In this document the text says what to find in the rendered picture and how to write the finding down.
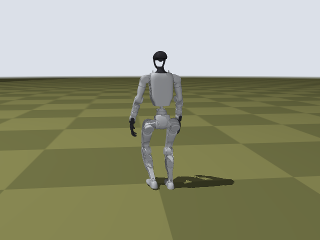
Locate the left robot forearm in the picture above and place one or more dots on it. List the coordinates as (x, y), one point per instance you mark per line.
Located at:
(135, 109)

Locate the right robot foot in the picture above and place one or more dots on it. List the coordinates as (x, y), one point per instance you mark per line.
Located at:
(170, 185)

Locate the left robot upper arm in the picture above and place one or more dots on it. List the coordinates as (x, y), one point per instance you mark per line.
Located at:
(141, 88)

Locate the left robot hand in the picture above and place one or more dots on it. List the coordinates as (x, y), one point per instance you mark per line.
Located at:
(132, 122)

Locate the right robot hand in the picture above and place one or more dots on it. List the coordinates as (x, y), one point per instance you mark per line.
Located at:
(180, 118)

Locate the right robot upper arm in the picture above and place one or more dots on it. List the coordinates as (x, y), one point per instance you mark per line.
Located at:
(178, 88)

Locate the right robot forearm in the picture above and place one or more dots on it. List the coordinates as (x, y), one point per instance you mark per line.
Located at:
(178, 109)

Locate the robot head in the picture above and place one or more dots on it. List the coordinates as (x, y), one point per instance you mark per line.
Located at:
(160, 56)

